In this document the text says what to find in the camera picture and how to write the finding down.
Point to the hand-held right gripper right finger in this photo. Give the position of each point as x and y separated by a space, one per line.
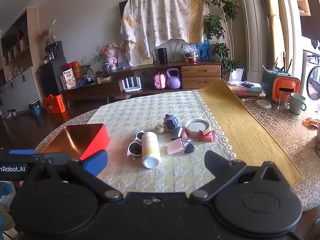
216 163

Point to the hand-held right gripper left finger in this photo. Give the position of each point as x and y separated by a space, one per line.
96 162

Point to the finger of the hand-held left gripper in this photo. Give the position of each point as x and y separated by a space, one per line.
21 152

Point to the red tin box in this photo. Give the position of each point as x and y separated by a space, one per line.
96 140

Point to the red snack packet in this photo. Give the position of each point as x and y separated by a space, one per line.
205 137

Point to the clear bottle with black cap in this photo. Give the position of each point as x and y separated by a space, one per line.
188 149

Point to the white sunglasses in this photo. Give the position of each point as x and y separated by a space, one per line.
135 149

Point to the pink tube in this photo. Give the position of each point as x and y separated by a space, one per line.
185 133

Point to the pink ribbed case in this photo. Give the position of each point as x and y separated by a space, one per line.
174 146

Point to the white and yellow bottle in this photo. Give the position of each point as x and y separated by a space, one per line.
150 147

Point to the purple toy figure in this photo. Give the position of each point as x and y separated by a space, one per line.
170 123

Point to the beige round cap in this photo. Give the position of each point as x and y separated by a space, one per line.
159 128

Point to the pair of shoes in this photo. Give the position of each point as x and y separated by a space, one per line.
10 113

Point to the yellow table runner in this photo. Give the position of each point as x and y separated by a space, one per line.
245 130

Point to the blue bin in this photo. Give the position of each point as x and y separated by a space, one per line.
35 108

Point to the orange gift box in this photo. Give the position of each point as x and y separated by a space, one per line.
53 104

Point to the pink flat box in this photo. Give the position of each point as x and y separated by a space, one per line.
123 96

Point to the white dish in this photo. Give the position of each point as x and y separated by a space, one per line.
263 104

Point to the pile of books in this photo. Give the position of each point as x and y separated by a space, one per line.
243 91

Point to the pale quilted mat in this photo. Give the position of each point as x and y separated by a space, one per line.
155 110

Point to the black fridge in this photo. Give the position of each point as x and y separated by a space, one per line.
51 77

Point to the small white box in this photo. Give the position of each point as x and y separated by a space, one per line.
104 79

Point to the white router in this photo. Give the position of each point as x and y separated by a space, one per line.
131 85

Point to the printed food box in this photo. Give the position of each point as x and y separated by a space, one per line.
69 80

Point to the dark teapot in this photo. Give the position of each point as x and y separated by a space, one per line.
98 73

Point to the drinking glass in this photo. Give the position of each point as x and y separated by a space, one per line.
283 101

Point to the wooden TV cabinet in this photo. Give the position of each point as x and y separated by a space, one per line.
200 71

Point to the purple kettlebell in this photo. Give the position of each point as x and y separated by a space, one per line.
173 80

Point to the orange paper bag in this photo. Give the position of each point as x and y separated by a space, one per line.
77 70

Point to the small leafy potted plant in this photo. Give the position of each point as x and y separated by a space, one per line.
86 68

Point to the plant in patterned pot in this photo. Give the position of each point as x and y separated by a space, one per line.
105 66

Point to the red paper bag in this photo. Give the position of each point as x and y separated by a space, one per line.
67 65

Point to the pink toy suitcase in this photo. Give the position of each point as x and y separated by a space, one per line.
160 81

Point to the green mug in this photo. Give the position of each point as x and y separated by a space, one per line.
296 103

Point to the orange and green appliance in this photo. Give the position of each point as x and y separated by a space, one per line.
280 83

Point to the orange wrapper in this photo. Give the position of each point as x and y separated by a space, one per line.
310 122

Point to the pastel picture card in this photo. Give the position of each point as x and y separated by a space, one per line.
121 60

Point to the pink doll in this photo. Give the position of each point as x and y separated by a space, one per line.
111 57

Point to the black coffee machine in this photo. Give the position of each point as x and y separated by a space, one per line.
54 50

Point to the blue box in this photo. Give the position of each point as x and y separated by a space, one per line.
203 51

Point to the clear bag of fruit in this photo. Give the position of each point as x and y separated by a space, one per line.
190 52

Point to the flower vase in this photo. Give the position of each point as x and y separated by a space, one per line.
47 40

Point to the beige fan-shaped ornament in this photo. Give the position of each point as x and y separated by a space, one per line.
176 51

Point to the black speaker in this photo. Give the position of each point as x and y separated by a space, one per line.
162 55

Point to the washing machine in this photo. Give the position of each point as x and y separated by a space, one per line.
312 80

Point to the white standing air conditioner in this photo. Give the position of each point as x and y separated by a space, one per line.
252 30

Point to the yellow curtain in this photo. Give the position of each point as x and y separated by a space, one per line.
273 30

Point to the floral draped sheet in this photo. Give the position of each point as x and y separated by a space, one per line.
162 17

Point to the black television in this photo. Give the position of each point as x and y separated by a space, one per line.
123 8

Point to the potted tree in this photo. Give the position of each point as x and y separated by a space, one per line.
220 2

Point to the wooden wall cabinet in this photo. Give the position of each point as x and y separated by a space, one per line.
17 55

